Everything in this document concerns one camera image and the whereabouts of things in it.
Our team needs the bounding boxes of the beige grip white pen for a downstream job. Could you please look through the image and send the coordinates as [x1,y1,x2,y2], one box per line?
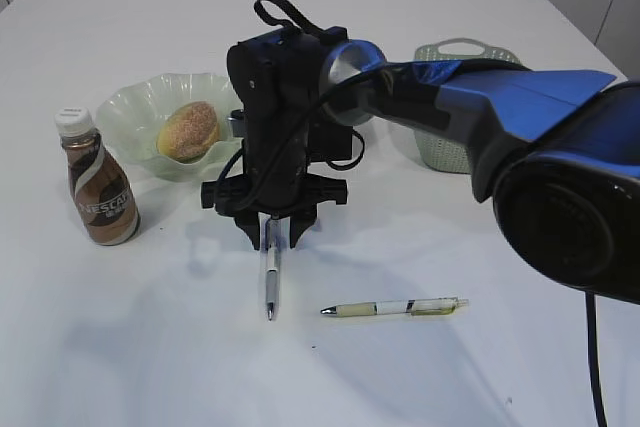
[320,297,469,318]

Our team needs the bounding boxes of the sugared bread loaf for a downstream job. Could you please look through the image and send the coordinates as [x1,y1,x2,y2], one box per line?
[156,101,220,163]

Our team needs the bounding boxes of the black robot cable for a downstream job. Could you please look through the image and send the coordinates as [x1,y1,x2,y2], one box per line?
[214,0,609,427]

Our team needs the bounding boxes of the black mesh pen holder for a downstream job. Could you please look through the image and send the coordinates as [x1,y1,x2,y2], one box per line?
[308,118,352,163]

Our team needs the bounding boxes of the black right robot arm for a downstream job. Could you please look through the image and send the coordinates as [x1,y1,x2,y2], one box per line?
[201,27,639,303]

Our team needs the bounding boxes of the green plastic woven basket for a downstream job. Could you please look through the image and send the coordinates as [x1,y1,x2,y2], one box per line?
[414,37,521,174]

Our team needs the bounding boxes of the brown coffee drink bottle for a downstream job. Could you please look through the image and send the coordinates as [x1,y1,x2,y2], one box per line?
[55,108,140,246]

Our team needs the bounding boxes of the green wavy glass plate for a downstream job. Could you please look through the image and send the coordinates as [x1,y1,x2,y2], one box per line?
[95,73,242,182]

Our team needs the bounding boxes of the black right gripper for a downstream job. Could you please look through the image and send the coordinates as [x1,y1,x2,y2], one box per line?
[201,29,348,250]

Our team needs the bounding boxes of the grey grip pen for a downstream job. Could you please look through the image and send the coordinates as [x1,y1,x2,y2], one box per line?
[265,217,281,321]

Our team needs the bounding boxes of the silver blue wrist camera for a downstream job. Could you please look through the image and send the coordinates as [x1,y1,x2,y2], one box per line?
[227,109,247,139]

